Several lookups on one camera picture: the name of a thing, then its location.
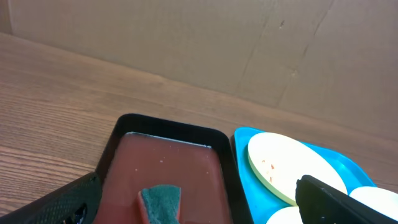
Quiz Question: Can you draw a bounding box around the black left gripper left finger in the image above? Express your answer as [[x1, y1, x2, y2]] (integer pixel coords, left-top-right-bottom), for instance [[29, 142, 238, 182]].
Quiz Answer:
[[1, 172, 102, 224]]

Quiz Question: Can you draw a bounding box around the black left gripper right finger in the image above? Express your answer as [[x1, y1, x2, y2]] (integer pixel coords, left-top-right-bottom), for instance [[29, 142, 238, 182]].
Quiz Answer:
[[295, 175, 397, 224]]

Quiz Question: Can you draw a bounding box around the yellow plate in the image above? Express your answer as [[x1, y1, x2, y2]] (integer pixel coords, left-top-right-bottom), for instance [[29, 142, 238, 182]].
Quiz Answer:
[[266, 207, 303, 224]]

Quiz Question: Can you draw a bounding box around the yellow-green plate with red stain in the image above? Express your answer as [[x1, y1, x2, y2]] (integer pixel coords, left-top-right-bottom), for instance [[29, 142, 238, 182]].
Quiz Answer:
[[248, 133, 348, 206]]

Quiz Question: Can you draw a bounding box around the light blue plate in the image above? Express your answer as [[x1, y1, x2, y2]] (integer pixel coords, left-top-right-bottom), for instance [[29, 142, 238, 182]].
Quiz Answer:
[[349, 186, 398, 221]]

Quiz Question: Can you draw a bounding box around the green and orange sponge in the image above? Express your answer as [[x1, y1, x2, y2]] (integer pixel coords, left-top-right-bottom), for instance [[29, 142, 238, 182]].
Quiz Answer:
[[137, 185, 181, 224]]

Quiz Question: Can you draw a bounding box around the blue plastic tray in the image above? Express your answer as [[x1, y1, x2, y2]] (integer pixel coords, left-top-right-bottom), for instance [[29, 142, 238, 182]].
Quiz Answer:
[[231, 127, 376, 223]]

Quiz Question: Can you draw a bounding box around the black tray with red water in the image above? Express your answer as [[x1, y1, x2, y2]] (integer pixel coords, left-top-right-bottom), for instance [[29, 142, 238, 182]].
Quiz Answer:
[[95, 114, 252, 223]]

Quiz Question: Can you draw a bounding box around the cardboard backdrop panel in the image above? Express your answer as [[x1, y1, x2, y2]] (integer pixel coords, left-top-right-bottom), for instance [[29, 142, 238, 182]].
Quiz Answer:
[[1, 0, 397, 139]]

